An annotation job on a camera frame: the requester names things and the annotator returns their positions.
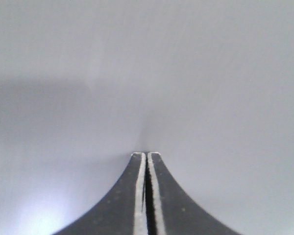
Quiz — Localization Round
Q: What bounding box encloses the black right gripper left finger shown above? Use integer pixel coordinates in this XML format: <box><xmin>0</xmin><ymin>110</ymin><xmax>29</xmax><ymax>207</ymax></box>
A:
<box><xmin>56</xmin><ymin>152</ymin><xmax>146</xmax><ymax>235</ymax></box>

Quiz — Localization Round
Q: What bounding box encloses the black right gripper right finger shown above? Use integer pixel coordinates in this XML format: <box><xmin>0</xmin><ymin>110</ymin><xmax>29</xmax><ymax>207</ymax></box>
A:
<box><xmin>147</xmin><ymin>152</ymin><xmax>238</xmax><ymax>235</ymax></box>

